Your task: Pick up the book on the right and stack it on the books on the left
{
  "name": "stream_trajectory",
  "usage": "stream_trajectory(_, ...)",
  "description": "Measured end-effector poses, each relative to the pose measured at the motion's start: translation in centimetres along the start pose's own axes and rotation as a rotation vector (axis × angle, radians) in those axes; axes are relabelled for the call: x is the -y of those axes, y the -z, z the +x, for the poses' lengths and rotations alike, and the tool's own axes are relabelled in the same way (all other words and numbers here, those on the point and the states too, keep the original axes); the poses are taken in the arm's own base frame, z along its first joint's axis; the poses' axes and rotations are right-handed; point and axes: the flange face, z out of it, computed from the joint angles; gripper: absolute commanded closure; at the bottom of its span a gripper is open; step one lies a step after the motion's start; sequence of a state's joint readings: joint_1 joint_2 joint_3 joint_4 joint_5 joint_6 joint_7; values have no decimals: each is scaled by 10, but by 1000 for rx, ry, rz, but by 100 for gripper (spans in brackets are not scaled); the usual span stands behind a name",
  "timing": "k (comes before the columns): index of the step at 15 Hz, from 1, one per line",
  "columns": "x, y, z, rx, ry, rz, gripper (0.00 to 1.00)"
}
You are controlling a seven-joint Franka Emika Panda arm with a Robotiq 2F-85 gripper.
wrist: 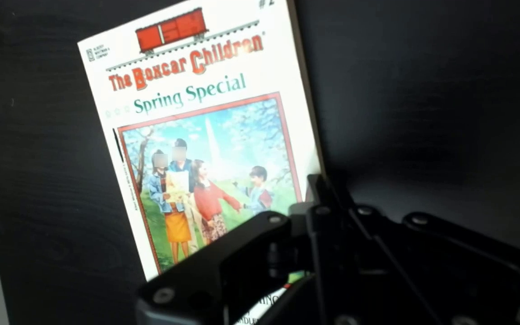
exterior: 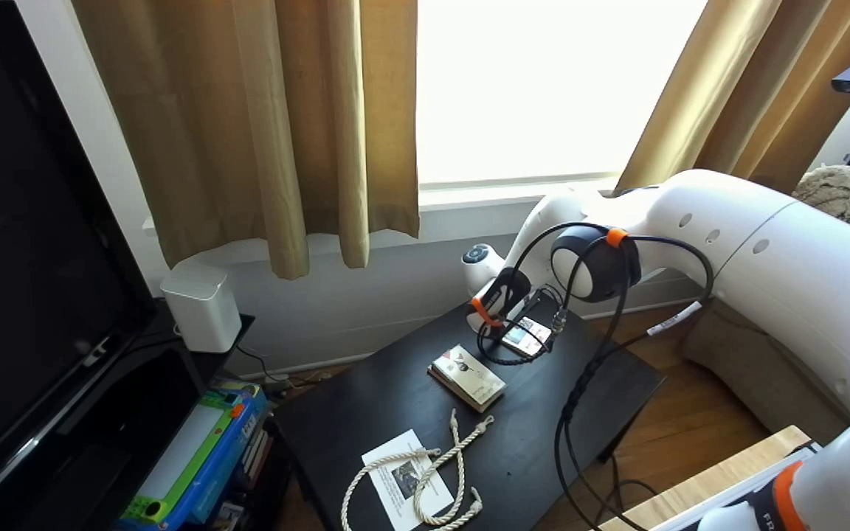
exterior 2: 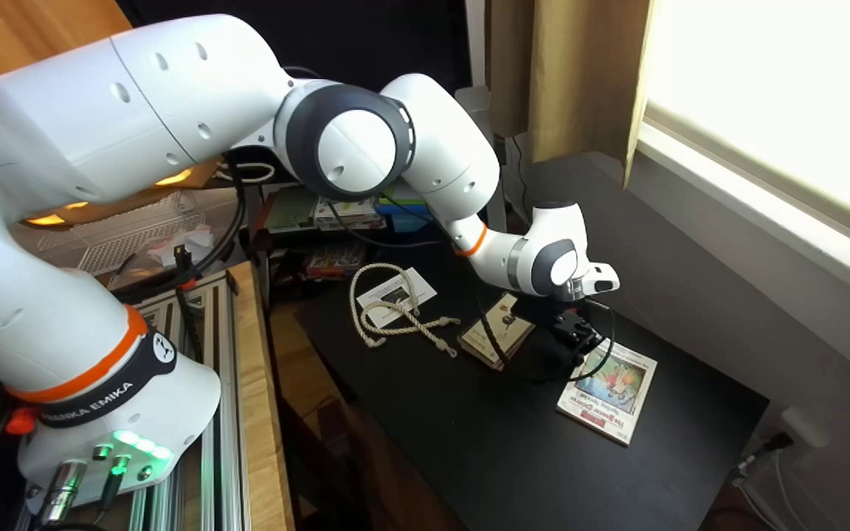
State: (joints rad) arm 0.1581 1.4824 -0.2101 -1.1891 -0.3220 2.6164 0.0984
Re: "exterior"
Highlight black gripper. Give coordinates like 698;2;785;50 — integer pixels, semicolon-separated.
508;283;571;353

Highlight small beige book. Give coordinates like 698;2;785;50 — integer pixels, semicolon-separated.
425;343;511;417

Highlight white card with dark picture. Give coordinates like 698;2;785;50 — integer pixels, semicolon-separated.
360;429;456;531

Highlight beige sofa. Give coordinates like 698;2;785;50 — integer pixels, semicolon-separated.
682;162;850;445

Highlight wooden plank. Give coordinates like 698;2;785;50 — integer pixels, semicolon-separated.
590;421;816;531

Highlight stacked media cases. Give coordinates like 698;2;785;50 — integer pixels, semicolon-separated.
208;417;281;531

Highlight narrow golden curtain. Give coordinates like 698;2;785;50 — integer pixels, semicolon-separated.
614;0;850;196

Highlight white box-shaped device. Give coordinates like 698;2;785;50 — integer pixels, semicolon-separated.
157;262;245;358

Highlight wide golden curtain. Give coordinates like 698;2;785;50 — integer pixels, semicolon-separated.
68;0;422;281

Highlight green flat box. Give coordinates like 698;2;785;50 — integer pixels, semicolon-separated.
118;395;242;526

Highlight black television stand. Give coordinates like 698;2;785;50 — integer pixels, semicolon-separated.
0;297;285;531

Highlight black flat screen television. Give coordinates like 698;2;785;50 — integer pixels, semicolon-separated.
0;0;174;504

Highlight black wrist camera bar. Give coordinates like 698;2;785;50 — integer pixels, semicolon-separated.
465;262;536;334

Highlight thick black cable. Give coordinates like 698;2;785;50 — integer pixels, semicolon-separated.
472;218;663;531

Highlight white rope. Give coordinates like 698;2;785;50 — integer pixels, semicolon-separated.
337;406;498;531

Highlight black cable with white label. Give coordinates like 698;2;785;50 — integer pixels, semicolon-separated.
582;232;717;395

